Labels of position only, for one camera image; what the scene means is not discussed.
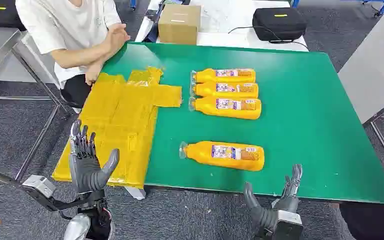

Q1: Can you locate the dark device with screen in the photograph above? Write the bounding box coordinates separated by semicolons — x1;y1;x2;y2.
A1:
161;0;192;6

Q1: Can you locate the black case with cable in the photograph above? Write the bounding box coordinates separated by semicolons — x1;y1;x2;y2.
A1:
252;7;308;43

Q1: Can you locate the green table mat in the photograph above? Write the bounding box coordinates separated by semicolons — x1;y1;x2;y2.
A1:
100;42;384;206

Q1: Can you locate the grey table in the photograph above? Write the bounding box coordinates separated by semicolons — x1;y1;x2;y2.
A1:
337;4;384;185

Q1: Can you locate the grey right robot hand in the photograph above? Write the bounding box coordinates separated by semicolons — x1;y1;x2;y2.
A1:
243;163;304;233

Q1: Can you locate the orange drink bottle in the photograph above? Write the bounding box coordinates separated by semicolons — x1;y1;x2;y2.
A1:
178;140;266;172
190;81;260;99
188;96;262;120
190;68;257;84

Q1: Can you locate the seated person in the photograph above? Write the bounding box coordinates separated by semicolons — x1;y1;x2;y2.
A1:
14;0;132;109

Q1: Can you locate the blue metal frame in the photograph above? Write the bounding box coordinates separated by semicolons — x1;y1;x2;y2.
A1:
291;0;384;17

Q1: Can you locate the black cable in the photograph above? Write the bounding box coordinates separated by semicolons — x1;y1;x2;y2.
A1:
227;25;310;52

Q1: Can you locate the seated person's hand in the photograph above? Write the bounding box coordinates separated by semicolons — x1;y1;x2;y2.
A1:
104;23;132;56
84;62;104;86

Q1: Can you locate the white table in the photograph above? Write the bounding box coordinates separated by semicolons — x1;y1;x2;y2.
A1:
134;0;309;52

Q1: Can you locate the white table leg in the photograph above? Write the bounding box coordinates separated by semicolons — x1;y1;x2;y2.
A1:
124;186;147;201

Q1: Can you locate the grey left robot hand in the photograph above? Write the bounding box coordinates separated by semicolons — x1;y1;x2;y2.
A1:
68;119;121;195

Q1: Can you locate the seated person's left hand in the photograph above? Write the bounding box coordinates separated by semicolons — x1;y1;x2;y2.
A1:
84;62;104;86

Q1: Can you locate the yellow plastic sheet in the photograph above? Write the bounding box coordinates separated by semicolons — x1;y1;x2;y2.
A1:
52;67;183;190

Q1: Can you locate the standing person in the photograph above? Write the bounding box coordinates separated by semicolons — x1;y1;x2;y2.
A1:
339;201;384;240

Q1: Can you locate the brown cardboard box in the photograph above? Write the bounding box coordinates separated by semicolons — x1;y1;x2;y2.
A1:
158;3;202;46

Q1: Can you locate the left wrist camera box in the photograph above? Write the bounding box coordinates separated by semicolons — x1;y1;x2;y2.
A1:
20;174;58;201

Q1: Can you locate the seated person's right hand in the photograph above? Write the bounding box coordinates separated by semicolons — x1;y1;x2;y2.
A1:
104;23;132;56

